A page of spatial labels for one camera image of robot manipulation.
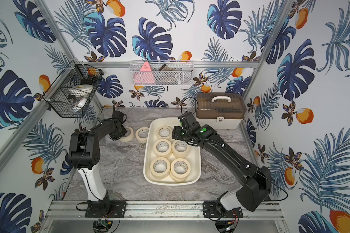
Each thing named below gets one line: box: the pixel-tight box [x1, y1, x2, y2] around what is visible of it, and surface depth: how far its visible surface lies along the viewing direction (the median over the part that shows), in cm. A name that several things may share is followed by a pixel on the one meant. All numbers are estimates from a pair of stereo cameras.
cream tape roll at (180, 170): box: [169, 157, 192, 183], surface depth 84 cm
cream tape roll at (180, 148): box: [171, 139, 191, 158], surface depth 92 cm
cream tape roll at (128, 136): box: [119, 126, 135, 143], surface depth 102 cm
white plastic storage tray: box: [143, 117, 202, 186], surface depth 88 cm
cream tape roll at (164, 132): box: [156, 125, 173, 140], surface depth 105 cm
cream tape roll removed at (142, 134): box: [135, 126, 150, 144], surface depth 105 cm
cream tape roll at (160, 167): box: [149, 156, 171, 181], surface depth 85 cm
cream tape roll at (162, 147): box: [153, 138, 173, 158], surface depth 92 cm
